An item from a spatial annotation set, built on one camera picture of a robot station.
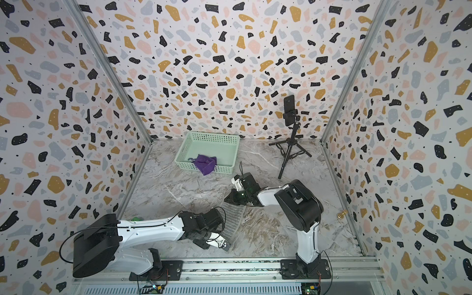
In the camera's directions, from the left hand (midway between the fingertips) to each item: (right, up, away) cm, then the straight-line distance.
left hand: (216, 233), depth 83 cm
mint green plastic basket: (-1, +40, +34) cm, 53 cm away
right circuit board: (+39, -17, -11) cm, 44 cm away
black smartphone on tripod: (+35, +57, +7) cm, 68 cm away
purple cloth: (-10, +31, +21) cm, 39 cm away
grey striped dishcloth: (+8, +6, +6) cm, 11 cm away
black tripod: (+38, +39, +17) cm, 58 cm away
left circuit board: (-23, -17, -12) cm, 31 cm away
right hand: (+3, +13, +8) cm, 15 cm away
